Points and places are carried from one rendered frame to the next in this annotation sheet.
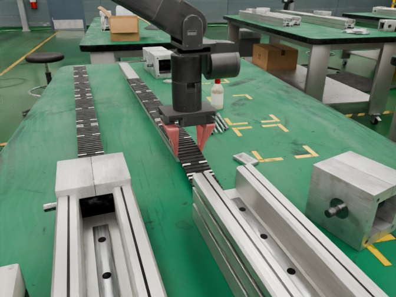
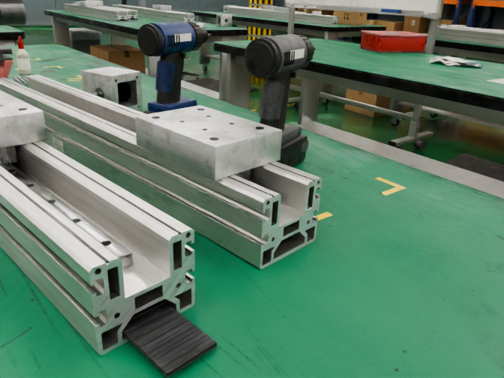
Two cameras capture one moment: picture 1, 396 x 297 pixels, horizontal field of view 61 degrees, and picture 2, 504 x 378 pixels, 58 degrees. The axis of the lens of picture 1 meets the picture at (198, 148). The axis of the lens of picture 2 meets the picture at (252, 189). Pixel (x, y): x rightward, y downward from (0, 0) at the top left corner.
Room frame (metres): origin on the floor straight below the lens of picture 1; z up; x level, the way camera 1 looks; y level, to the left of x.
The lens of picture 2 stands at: (-0.69, -0.05, 1.06)
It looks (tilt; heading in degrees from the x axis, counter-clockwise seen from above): 23 degrees down; 333
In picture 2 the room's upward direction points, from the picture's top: 3 degrees clockwise
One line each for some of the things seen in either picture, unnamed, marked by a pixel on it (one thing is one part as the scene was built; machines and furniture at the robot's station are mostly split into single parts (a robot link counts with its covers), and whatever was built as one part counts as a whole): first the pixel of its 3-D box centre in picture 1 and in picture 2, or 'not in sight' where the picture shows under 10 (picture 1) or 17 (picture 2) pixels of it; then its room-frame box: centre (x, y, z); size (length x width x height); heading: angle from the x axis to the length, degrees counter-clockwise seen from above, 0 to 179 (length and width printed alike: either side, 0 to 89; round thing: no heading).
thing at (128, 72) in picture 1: (142, 93); not in sight; (1.09, 0.18, 0.79); 0.96 x 0.04 x 0.03; 19
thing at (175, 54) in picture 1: (189, 66); not in sight; (0.63, 0.02, 0.98); 0.07 x 0.06 x 0.07; 110
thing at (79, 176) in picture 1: (88, 197); not in sight; (0.43, 0.17, 0.83); 0.12 x 0.09 x 0.10; 109
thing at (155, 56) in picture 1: (159, 64); not in sight; (1.42, 0.16, 0.83); 0.11 x 0.10 x 0.10; 108
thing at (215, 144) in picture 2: not in sight; (206, 148); (-0.16, -0.25, 0.87); 0.16 x 0.11 x 0.07; 19
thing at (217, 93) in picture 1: (217, 89); (22, 55); (0.99, -0.06, 0.84); 0.04 x 0.04 x 0.12
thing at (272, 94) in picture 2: not in sight; (285, 100); (-0.02, -0.45, 0.89); 0.20 x 0.08 x 0.22; 123
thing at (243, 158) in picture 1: (245, 159); not in sight; (0.63, -0.10, 0.78); 0.05 x 0.03 x 0.01; 32
